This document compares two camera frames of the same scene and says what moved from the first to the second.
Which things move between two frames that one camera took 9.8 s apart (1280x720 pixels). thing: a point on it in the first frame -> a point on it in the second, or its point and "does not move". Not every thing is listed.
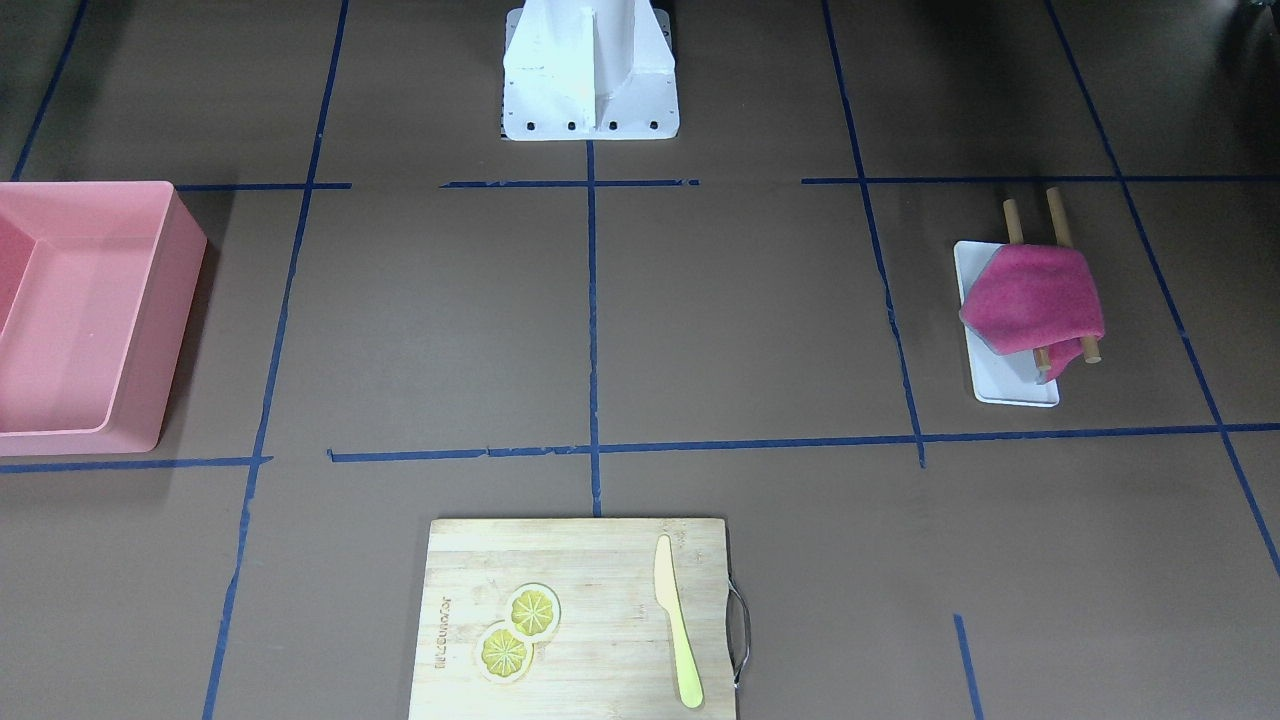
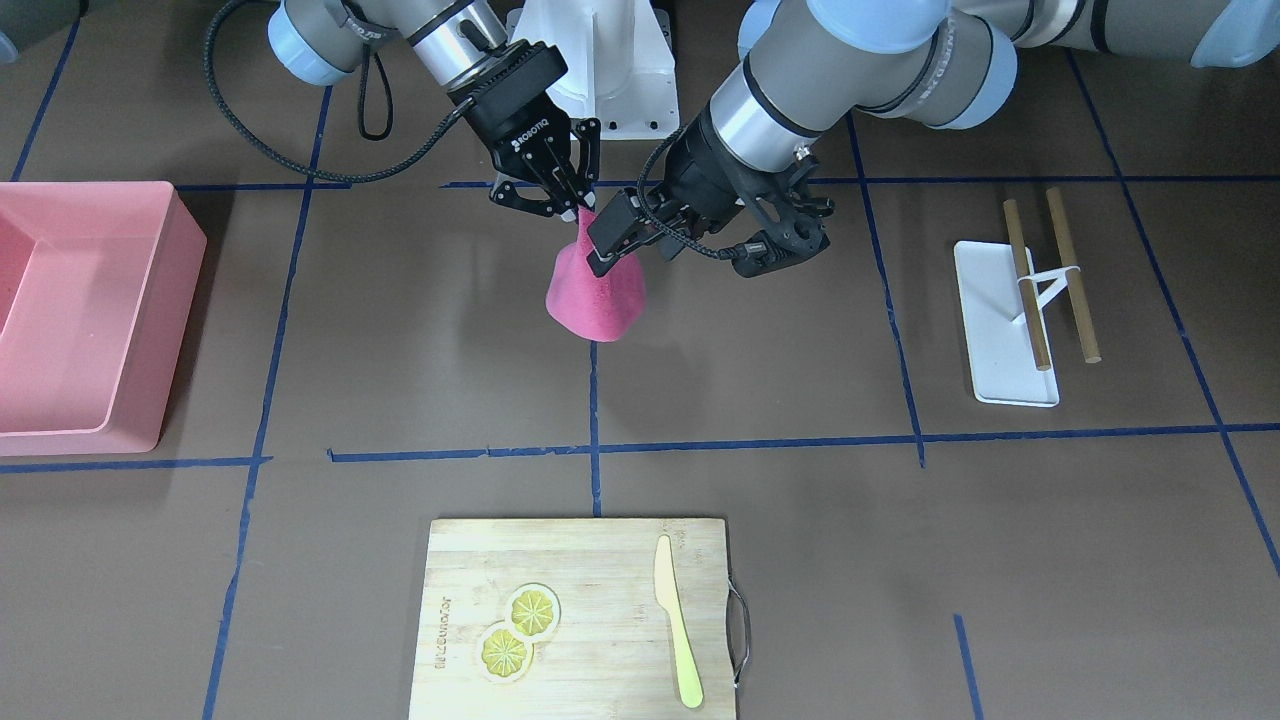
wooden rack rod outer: [1063, 237] does not move
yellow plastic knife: [667, 596] does not move
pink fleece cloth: [1034, 296] -> [602, 308]
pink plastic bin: [98, 285] does not move
